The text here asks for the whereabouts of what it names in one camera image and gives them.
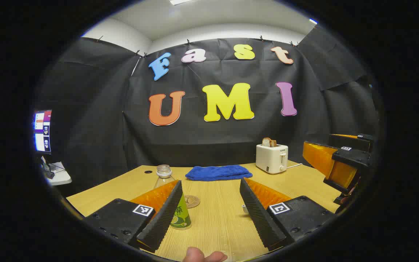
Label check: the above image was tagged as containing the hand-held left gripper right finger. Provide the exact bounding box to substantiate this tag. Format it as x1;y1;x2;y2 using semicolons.
239;178;335;251

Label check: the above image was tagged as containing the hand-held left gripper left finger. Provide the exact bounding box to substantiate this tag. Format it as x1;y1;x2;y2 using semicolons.
84;180;184;253

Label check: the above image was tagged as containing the green label water bottle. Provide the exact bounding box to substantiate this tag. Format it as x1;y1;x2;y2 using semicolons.
154;164;192;230

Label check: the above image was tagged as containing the round wooden coaster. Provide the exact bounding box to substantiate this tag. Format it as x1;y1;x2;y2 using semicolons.
184;195;201;209

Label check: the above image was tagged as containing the white toaster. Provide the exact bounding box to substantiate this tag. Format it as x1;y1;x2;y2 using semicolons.
256;144;289;174

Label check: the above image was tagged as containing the blue towel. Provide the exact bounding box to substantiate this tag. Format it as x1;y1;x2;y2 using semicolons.
185;165;253;182

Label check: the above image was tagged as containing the black backdrop cloth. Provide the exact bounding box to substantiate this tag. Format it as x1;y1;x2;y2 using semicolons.
37;27;379;197

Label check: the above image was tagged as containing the white side table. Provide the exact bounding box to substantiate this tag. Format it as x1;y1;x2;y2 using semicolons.
42;156;72;186

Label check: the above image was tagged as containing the computer monitor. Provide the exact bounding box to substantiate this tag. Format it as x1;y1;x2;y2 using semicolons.
33;110;52;153

